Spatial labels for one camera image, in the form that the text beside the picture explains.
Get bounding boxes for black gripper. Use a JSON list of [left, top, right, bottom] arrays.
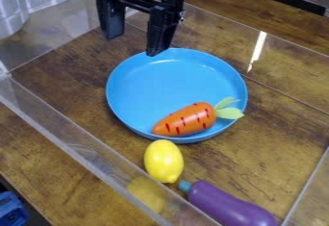
[[96, 0, 184, 57]]

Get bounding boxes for orange toy carrot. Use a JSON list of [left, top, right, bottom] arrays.
[[150, 97, 244, 138]]

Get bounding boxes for blue round tray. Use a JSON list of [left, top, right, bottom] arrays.
[[105, 48, 247, 140]]

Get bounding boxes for yellow toy lemon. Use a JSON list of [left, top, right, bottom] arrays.
[[144, 139, 183, 184]]

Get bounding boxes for purple toy eggplant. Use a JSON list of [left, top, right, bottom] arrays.
[[179, 180, 278, 226]]

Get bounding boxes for blue plastic object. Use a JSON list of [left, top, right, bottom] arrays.
[[0, 191, 27, 226]]

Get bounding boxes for clear acrylic enclosure wall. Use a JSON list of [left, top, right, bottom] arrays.
[[0, 0, 329, 226]]

